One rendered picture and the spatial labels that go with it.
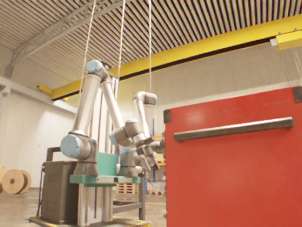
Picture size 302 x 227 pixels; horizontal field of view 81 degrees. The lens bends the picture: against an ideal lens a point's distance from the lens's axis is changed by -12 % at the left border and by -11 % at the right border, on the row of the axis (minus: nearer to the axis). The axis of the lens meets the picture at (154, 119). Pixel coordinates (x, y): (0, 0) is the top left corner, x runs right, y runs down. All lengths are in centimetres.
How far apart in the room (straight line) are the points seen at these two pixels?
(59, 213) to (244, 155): 151
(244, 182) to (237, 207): 8
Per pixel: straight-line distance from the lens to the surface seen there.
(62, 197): 179
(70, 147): 136
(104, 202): 191
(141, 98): 191
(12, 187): 947
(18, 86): 1372
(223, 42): 911
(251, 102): 68
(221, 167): 64
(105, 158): 181
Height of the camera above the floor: 69
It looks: 18 degrees up
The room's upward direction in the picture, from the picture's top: 1 degrees counter-clockwise
